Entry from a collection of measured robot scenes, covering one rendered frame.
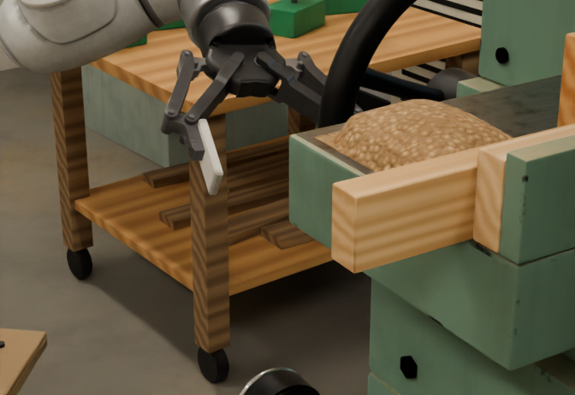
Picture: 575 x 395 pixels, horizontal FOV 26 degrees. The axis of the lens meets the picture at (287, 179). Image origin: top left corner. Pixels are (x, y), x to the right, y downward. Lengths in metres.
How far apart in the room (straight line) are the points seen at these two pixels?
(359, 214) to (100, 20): 0.79
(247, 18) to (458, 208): 0.66
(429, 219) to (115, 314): 1.84
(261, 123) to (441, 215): 2.59
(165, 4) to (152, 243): 0.99
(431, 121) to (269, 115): 2.50
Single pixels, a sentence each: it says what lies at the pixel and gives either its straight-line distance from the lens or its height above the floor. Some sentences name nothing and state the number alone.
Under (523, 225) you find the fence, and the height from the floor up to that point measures 0.92.
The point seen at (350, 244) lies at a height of 0.91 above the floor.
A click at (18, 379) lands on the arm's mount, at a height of 0.61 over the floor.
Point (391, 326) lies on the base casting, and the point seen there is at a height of 0.76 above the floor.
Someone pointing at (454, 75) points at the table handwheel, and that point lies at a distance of 1.07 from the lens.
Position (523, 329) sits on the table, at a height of 0.86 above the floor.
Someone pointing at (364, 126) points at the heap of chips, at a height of 0.92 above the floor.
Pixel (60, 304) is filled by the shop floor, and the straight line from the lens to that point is 2.47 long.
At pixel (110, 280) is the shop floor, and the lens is 2.54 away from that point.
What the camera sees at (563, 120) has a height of 0.91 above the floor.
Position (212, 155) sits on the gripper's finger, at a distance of 1.13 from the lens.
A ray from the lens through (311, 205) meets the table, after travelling 0.75.
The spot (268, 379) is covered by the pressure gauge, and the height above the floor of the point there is 0.69.
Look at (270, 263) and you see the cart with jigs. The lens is 2.19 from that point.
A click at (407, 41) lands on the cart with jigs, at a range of 2.25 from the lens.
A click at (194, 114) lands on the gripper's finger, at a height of 0.77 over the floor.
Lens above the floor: 1.17
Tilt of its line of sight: 23 degrees down
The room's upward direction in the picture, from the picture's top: straight up
